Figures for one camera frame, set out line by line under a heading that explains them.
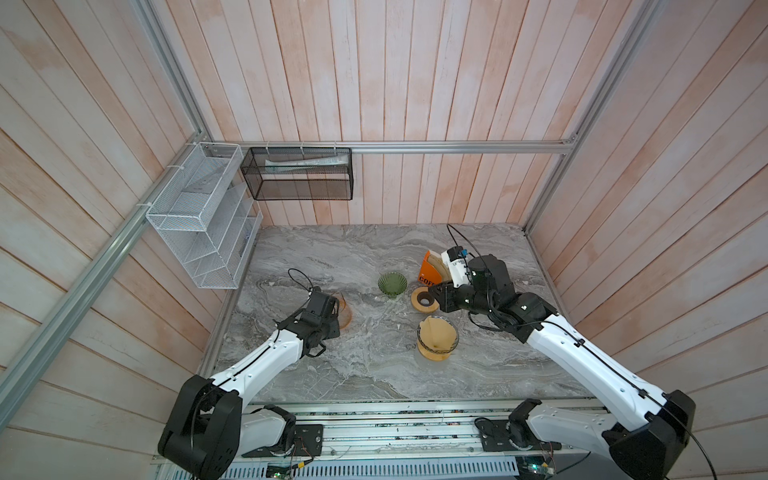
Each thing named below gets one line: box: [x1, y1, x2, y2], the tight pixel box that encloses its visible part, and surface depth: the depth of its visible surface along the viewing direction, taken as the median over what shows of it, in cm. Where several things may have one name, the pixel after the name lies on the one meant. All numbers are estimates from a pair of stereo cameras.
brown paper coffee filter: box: [419, 316, 457, 350], surface depth 80 cm
